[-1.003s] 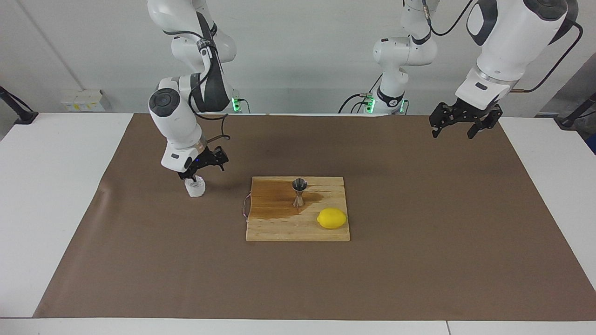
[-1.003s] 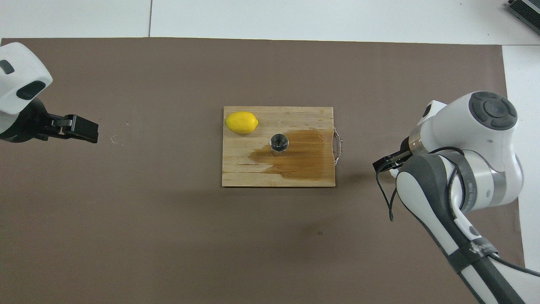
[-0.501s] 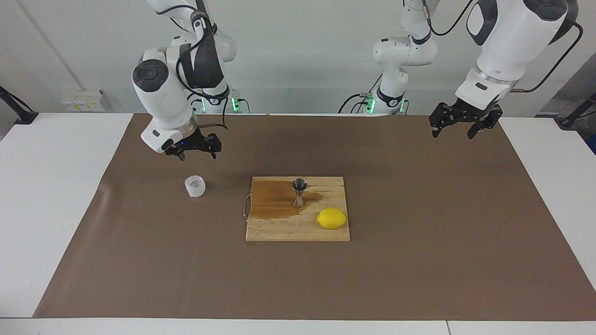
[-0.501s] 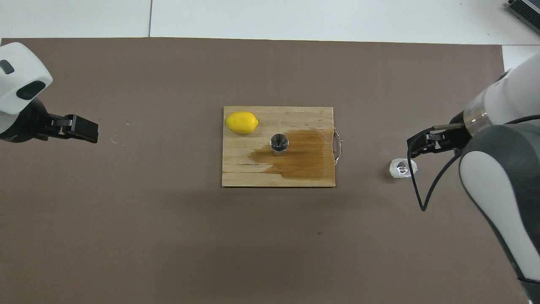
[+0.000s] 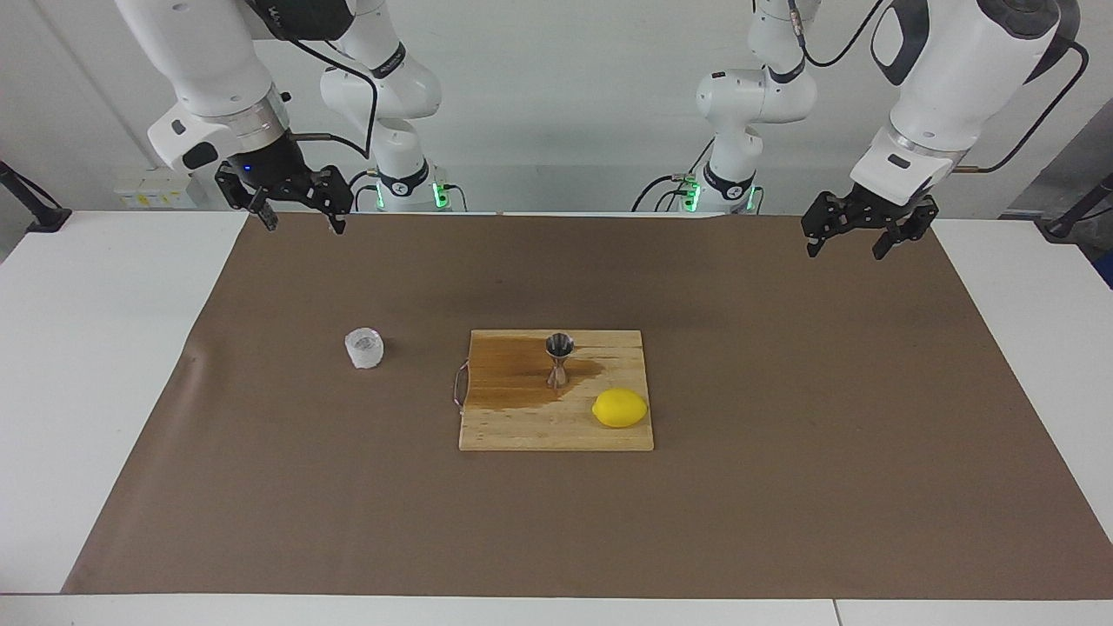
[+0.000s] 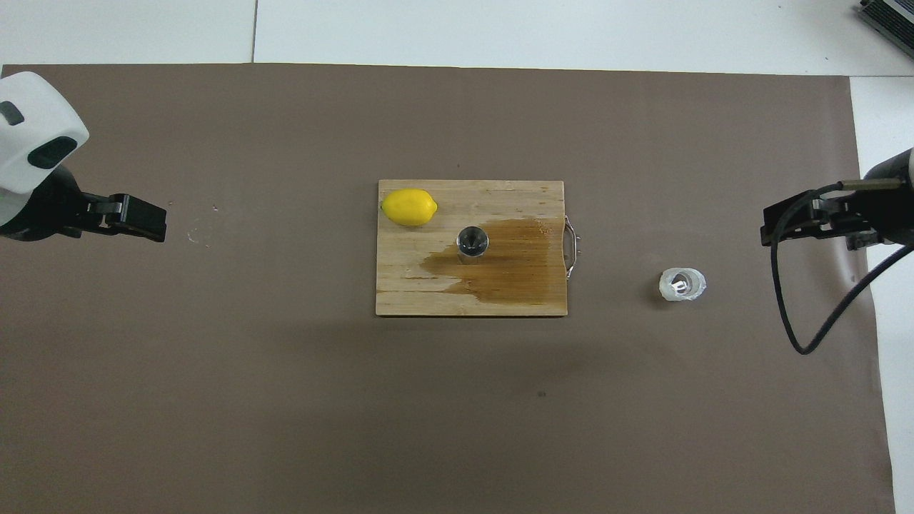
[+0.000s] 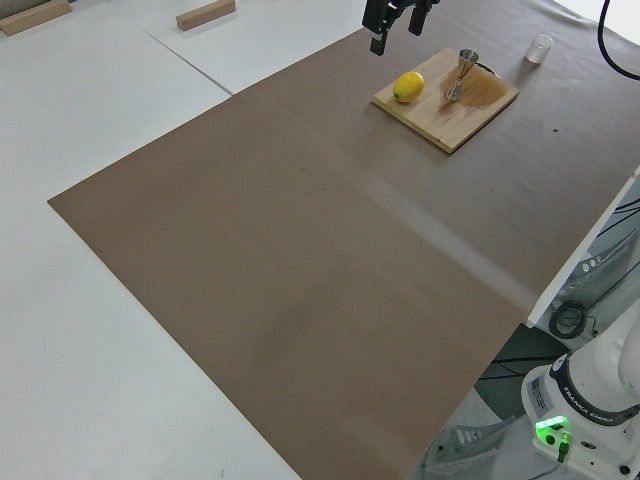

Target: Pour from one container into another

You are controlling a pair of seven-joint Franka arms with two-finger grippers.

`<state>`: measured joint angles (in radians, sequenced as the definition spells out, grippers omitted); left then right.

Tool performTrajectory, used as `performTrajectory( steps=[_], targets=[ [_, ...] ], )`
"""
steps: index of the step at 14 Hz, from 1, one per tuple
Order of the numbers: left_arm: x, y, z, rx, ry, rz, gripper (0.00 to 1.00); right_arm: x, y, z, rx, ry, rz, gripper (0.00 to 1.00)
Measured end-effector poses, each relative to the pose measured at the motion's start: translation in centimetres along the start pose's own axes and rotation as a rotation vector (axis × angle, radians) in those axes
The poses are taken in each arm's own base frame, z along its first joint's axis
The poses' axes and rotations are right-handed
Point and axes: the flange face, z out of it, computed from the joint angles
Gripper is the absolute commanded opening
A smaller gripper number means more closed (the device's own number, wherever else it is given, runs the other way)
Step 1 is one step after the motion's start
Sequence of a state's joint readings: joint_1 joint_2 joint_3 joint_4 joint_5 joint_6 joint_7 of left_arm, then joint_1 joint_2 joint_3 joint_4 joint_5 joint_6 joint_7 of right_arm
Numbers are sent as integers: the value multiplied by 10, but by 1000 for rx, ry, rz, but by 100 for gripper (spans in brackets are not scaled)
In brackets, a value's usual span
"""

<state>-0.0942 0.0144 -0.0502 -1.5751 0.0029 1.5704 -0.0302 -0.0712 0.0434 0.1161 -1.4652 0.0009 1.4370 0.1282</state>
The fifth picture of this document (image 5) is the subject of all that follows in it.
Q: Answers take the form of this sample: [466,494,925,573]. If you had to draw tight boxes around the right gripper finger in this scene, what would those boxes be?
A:
[216,165,279,231]
[296,167,353,234]

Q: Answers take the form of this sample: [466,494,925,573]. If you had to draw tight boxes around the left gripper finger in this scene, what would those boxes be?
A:
[802,191,857,259]
[872,198,940,260]

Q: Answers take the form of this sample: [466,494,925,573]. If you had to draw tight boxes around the clear plastic cup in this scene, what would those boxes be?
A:
[344,328,385,370]

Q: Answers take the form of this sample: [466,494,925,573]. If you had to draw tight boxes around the steel double jigger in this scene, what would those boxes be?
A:
[544,332,576,390]

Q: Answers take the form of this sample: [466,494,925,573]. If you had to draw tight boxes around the black clamp stand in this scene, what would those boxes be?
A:
[1043,172,1113,243]
[0,161,72,233]

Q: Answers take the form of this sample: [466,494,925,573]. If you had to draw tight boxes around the yellow lemon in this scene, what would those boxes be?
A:
[591,388,650,430]

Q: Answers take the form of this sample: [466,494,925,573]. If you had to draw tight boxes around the brown paper table mat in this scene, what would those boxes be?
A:
[61,211,1113,601]

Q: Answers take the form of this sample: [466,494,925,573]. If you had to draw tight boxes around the wooden cutting board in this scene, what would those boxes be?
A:
[452,329,655,452]

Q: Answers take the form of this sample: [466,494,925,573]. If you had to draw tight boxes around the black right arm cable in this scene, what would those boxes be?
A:
[243,0,379,162]

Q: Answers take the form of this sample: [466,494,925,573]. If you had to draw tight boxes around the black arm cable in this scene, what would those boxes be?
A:
[243,0,379,162]
[787,0,1090,175]

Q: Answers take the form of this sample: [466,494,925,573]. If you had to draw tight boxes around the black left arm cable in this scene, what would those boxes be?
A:
[787,0,1090,175]

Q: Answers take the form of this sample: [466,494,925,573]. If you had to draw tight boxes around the white wall socket strip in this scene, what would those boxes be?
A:
[113,170,194,211]

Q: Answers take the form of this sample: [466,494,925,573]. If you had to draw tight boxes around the black base cable bundle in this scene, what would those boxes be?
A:
[632,139,718,212]

